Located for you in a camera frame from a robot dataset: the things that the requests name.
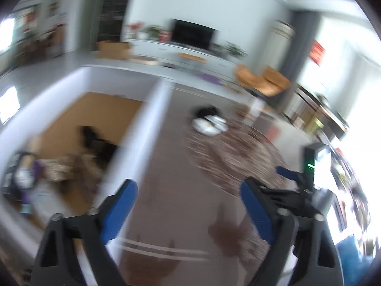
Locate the red gift box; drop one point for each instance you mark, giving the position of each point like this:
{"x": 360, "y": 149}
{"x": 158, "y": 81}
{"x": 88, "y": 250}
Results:
{"x": 164, "y": 36}

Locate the orange bench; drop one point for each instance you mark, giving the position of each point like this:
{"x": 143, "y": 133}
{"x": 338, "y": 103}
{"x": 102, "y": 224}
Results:
{"x": 192, "y": 57}

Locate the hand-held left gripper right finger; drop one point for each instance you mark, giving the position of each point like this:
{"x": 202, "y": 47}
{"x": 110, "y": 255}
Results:
{"x": 256, "y": 211}

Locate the framed wall picture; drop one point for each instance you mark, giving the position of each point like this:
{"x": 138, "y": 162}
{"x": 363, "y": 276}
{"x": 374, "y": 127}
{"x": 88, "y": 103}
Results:
{"x": 53, "y": 9}

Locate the dark display cabinet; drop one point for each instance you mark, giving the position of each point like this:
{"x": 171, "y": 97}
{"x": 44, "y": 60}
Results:
{"x": 114, "y": 6}

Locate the white television cabinet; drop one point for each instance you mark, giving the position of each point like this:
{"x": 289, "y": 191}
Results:
{"x": 166, "y": 53}

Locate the orange chair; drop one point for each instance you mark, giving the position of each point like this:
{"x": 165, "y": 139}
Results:
{"x": 248, "y": 77}
{"x": 276, "y": 82}

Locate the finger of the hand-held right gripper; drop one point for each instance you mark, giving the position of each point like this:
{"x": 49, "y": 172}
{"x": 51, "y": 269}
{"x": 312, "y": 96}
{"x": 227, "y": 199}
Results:
{"x": 288, "y": 173}
{"x": 288, "y": 198}

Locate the wooden dining chair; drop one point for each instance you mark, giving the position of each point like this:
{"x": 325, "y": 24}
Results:
{"x": 59, "y": 38}

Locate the green potted plant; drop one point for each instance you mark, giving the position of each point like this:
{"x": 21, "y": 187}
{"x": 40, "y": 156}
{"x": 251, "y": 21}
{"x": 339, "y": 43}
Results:
{"x": 154, "y": 32}

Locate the brown cardboard box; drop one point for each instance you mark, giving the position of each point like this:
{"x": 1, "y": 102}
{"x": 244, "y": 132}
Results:
{"x": 113, "y": 50}

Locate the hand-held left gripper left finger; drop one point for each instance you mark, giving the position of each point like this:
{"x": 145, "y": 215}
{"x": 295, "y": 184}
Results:
{"x": 119, "y": 211}

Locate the purple mat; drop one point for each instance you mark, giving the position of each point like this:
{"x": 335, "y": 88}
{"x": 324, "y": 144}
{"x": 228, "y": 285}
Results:
{"x": 210, "y": 79}

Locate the small white box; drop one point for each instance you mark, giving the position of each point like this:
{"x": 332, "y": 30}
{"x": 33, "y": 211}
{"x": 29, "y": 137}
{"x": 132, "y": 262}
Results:
{"x": 210, "y": 125}

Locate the plastic bag of sticks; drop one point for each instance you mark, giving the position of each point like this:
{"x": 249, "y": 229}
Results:
{"x": 59, "y": 166}

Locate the red flowers in vase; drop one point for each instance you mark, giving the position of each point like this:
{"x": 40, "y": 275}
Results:
{"x": 134, "y": 28}

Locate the small potted plant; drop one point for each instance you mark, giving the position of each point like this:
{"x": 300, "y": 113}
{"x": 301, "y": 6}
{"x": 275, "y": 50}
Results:
{"x": 217, "y": 49}

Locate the black cardboard box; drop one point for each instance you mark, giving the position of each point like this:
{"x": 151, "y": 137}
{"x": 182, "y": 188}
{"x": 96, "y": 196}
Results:
{"x": 12, "y": 166}

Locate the black television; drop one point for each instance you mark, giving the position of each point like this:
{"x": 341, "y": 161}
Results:
{"x": 193, "y": 34}

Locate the white cardboard box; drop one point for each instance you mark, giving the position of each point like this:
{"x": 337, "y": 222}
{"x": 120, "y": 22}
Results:
{"x": 137, "y": 131}

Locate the large leafy potted plant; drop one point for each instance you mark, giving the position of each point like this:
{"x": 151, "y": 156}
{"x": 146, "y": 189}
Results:
{"x": 235, "y": 50}

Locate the purple and teal toy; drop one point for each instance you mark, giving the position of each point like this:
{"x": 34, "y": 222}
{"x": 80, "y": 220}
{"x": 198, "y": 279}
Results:
{"x": 38, "y": 169}

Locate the grey curtain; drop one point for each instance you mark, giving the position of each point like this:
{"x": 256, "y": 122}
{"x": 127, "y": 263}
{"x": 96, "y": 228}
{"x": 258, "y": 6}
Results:
{"x": 305, "y": 41}

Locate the red wall hanging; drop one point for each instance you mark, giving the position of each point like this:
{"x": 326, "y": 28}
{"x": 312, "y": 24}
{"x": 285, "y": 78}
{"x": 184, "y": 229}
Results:
{"x": 317, "y": 52}

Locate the standing air conditioner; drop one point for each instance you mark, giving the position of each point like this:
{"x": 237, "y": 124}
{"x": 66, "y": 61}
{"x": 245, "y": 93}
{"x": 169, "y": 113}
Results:
{"x": 281, "y": 44}

